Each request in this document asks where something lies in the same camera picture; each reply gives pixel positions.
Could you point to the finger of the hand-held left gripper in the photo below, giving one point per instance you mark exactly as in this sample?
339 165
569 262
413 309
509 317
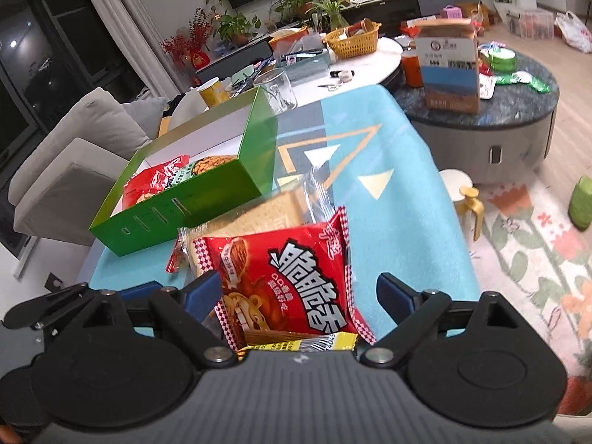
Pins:
141 291

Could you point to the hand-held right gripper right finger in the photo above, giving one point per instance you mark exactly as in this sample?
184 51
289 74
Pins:
393 296

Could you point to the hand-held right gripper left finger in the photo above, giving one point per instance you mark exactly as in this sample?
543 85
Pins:
203 293

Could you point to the large red snack packet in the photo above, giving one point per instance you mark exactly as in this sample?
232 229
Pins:
286 277

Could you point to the yellow snack packet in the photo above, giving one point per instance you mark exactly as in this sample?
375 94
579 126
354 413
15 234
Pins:
277 346

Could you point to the green cardboard box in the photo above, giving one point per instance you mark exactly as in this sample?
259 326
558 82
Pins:
208 194

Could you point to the clear bread slice packet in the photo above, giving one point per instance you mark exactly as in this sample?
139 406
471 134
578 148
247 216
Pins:
268 215

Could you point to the small red snack packet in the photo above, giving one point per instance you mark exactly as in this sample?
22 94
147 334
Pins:
175 259

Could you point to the blue patterned table mat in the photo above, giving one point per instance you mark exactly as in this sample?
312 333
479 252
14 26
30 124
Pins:
393 222

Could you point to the crumpled red snack packet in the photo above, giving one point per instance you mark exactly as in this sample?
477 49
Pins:
148 180

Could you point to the small wooden stool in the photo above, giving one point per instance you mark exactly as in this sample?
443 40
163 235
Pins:
467 199

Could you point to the nut snack packet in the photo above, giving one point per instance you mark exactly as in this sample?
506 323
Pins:
208 165

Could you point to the floral rug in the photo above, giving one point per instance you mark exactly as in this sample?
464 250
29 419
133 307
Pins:
522 259

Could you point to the beige sofa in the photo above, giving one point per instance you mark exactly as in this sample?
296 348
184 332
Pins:
69 166

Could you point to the grey cushion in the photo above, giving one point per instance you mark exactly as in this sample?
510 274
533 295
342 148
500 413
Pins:
143 118

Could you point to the dark round coffee table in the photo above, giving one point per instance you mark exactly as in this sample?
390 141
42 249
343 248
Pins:
485 134

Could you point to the yellow cup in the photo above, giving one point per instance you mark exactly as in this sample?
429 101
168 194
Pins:
213 95

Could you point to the green round object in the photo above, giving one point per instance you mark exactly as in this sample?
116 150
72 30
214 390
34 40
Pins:
582 203

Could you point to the scissors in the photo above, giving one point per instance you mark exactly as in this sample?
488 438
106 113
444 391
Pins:
330 86

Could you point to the brown blue paper carton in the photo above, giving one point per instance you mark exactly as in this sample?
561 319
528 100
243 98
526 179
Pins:
448 83

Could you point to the clear plastic container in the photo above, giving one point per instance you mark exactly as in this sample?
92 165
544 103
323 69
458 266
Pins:
303 67

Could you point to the yellow wicker basket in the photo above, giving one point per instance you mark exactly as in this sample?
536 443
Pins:
354 46

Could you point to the green snack packet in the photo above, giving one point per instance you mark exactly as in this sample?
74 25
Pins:
527 81

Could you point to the green round tin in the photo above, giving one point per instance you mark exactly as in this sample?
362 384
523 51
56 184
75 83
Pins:
499 58

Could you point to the orange box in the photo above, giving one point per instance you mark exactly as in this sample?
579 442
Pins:
287 39

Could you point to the row of potted plants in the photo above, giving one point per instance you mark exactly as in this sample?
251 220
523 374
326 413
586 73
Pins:
236 25

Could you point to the white curtain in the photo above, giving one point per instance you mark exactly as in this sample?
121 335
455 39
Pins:
120 18

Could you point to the pink box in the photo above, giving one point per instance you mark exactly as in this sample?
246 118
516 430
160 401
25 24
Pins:
450 12

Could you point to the clear storage box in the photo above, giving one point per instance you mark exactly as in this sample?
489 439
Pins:
529 23

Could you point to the white plastic bag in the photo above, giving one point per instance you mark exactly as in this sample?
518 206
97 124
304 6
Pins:
576 32

